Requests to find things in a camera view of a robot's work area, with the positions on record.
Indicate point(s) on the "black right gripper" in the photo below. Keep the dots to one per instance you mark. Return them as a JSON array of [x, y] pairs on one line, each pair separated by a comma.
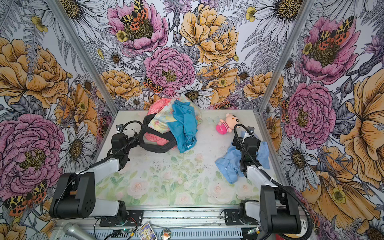
[[238, 145]]

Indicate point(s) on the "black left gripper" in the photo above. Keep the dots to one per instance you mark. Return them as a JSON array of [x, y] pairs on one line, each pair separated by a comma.
[[134, 143]]

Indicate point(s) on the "light blue shirt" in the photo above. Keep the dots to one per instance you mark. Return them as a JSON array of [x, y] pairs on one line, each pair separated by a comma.
[[229, 164]]

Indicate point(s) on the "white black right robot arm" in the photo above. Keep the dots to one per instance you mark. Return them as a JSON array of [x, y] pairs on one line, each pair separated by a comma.
[[276, 210]]

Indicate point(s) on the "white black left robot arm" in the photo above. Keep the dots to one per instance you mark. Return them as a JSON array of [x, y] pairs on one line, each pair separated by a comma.
[[75, 196]]

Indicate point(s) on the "pastel floral patterned cloth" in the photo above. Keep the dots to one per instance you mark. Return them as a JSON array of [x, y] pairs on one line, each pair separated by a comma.
[[159, 122]]

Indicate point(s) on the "pink cloth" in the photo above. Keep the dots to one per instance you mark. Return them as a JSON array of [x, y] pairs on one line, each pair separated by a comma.
[[154, 109]]

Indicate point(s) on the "teal cloth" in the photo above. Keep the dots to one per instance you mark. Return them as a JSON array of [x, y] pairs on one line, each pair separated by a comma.
[[184, 128]]

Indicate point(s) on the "pink plush pig toy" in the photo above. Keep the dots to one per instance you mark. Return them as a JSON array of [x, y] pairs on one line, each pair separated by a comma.
[[227, 125]]

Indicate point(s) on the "colourful card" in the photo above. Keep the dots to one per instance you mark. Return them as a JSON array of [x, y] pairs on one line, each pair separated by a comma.
[[146, 232]]

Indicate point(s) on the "round badge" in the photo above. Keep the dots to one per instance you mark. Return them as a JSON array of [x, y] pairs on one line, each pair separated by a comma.
[[166, 234]]

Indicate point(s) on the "black strap bag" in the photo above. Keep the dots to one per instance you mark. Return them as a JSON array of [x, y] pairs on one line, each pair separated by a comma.
[[152, 146]]

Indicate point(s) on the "aluminium corner post left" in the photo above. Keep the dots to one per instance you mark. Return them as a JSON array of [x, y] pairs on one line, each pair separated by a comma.
[[75, 40]]

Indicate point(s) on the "aluminium corner post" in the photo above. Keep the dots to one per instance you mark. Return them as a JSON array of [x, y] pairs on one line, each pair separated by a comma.
[[291, 40], [75, 40]]

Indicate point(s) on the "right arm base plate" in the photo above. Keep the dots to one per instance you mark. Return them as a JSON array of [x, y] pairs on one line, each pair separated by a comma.
[[233, 217]]

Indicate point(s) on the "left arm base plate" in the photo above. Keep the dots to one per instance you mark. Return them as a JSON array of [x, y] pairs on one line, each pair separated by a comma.
[[133, 218]]

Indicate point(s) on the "aluminium front rail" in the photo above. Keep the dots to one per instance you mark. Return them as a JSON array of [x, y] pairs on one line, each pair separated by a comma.
[[184, 222]]

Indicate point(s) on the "silver cylinder handle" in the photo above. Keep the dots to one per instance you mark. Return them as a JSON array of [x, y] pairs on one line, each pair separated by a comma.
[[74, 230]]

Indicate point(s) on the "aluminium corner post right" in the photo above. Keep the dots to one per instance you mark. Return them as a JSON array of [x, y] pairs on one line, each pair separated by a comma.
[[291, 40]]

